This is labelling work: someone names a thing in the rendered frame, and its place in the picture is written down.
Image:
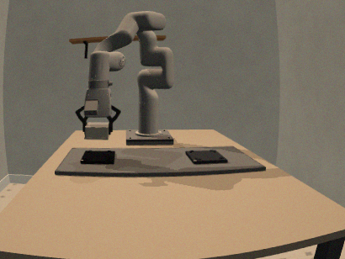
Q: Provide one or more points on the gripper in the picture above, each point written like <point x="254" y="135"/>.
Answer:
<point x="104" y="107"/>

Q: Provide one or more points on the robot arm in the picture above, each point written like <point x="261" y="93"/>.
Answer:
<point x="103" y="60"/>

